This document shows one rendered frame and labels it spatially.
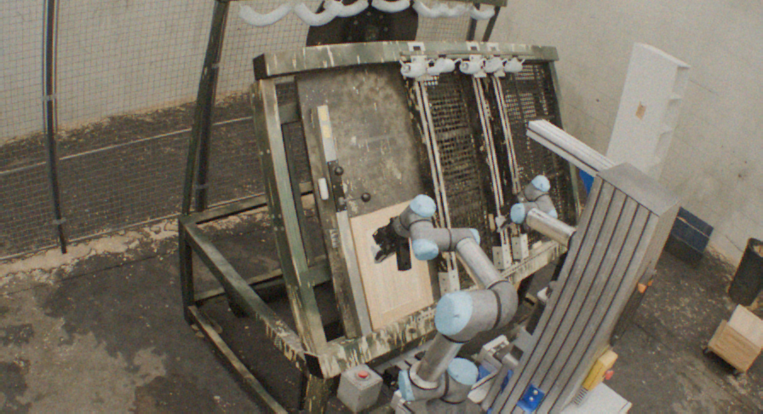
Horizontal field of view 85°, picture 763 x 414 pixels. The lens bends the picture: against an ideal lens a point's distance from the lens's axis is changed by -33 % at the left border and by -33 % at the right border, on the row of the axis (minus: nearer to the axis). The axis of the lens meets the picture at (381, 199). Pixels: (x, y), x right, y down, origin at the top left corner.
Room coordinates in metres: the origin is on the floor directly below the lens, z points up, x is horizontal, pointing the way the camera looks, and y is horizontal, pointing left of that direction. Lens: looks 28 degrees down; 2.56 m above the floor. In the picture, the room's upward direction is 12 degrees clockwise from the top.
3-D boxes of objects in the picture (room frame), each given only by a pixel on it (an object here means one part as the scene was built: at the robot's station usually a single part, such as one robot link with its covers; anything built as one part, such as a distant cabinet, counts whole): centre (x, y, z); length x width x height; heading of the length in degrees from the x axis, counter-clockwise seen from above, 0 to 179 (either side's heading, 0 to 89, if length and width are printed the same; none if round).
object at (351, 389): (1.59, -0.06, 0.84); 0.12 x 0.12 x 0.18; 48
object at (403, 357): (1.97, -0.31, 0.69); 0.50 x 0.14 x 0.24; 138
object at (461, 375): (1.38, -0.37, 1.20); 0.13 x 0.12 x 0.14; 110
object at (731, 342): (3.11, -3.46, 0.20); 0.61 x 0.53 x 0.40; 136
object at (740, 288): (4.16, -4.23, 0.33); 0.52 x 0.51 x 0.65; 136
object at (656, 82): (5.43, -2.66, 1.03); 0.61 x 0.58 x 2.05; 136
